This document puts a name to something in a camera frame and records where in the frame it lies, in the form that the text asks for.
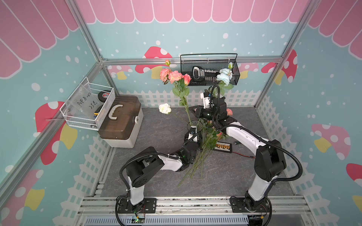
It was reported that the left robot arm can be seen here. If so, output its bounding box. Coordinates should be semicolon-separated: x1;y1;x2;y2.
116;133;201;215

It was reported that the socket set in basket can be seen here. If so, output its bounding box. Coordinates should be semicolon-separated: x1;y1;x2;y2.
191;66;220;82

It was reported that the clear wire wall basket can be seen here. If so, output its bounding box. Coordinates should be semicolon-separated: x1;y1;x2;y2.
60;78;116;131

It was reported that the black tape roll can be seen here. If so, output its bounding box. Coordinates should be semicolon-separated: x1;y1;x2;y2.
98;90;110;103

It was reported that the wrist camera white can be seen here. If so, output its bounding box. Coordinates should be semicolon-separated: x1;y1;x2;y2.
187;126;198;142
200;90;210;109

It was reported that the red wire on table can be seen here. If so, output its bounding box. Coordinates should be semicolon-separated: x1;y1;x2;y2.
232;151;255;159

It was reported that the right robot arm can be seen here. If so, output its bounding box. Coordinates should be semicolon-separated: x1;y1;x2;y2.
189;85;303;212

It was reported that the tall pink carnation stem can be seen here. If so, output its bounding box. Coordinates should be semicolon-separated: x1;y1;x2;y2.
160;68;191;125

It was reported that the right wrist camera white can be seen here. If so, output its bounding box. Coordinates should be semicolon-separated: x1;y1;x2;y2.
200;90;210;109

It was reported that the brown lidded storage box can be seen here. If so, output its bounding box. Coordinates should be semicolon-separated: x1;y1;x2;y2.
98;95;144;148

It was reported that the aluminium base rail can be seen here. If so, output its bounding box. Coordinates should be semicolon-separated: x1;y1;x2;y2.
74;195;317;226

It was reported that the clear glass vase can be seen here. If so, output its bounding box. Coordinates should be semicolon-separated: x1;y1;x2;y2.
184;120;203;143

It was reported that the black wire mesh basket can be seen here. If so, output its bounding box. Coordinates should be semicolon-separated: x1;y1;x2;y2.
180;53;240;86

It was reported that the white blue flower stem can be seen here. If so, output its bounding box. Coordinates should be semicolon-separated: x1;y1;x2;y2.
211;62;234;97

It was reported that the white rose stem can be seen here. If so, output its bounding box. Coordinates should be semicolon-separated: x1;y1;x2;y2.
158;103;188;123

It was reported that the pink rose stem bunch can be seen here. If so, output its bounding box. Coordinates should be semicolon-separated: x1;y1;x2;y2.
178;119;227;187

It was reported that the black connector board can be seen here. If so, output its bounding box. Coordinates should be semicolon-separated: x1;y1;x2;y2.
213;142;232;153

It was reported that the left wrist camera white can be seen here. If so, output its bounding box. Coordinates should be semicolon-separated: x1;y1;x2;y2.
187;126;198;142

